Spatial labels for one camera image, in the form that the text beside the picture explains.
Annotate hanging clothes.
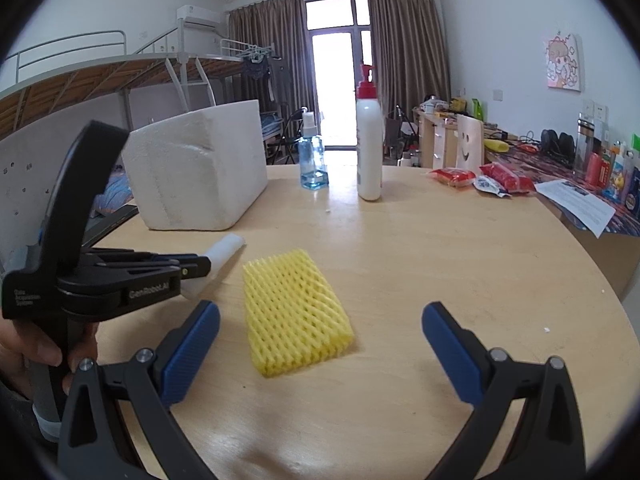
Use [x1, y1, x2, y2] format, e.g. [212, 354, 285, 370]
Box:
[238, 46, 286, 104]

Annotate black headphones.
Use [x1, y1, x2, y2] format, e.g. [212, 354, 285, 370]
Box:
[538, 128, 576, 162]

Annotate red snack packet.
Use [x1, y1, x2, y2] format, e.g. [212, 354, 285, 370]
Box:
[428, 166, 477, 189]
[478, 161, 536, 195]

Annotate brown curtain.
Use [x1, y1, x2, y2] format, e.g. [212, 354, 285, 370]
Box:
[227, 0, 307, 162]
[366, 0, 454, 112]

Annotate black folding chair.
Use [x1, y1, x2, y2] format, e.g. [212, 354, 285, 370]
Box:
[383, 104, 419, 162]
[264, 107, 309, 166]

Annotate grey metal bunk bed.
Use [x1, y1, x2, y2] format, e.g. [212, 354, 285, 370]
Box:
[0, 30, 222, 144]
[217, 36, 287, 162]

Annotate white styrofoam box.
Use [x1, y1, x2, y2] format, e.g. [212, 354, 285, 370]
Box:
[121, 99, 269, 233]

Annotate blue spray bottle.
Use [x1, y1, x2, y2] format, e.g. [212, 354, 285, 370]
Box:
[298, 109, 329, 191]

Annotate dark patterned tablecloth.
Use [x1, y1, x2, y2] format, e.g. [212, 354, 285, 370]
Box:
[484, 146, 640, 239]

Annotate white foam roll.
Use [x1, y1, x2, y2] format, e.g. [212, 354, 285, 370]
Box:
[179, 232, 247, 301]

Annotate white snack packet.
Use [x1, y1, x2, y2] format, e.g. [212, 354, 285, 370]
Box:
[472, 175, 512, 199]

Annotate white air conditioner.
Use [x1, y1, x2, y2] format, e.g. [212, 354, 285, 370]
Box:
[175, 4, 221, 30]

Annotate white bottle red pump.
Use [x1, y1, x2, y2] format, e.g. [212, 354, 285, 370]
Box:
[355, 64, 384, 202]

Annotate glass balcony door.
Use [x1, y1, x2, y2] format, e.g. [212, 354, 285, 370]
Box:
[302, 0, 374, 152]

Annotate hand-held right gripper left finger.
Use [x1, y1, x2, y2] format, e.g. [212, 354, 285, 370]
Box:
[57, 300, 222, 480]

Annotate cartoon wall picture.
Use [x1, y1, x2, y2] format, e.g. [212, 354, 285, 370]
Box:
[543, 33, 583, 93]

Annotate white wall socket panel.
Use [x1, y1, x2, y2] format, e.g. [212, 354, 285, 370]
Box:
[581, 99, 609, 122]

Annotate printed paper sheet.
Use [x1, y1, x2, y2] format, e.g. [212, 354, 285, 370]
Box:
[533, 178, 617, 239]

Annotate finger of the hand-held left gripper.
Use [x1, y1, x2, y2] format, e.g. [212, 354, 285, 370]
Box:
[80, 249, 201, 273]
[117, 256, 213, 292]

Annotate yellow foam net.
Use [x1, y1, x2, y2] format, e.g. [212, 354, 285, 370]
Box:
[242, 248, 355, 379]

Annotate red can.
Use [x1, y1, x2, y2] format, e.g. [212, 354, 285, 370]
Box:
[585, 152, 607, 189]

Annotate person's left hand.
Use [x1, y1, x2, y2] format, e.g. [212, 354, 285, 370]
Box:
[0, 316, 101, 396]

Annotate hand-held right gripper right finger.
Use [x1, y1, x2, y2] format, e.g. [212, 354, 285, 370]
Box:
[421, 301, 586, 480]

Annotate person's left forearm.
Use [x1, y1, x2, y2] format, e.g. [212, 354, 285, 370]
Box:
[0, 375, 62, 457]

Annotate wooden smiley face chair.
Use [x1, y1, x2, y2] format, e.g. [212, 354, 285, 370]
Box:
[454, 113, 486, 171]

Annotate wooden desk with drawers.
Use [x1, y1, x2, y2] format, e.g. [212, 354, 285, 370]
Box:
[412, 107, 461, 169]

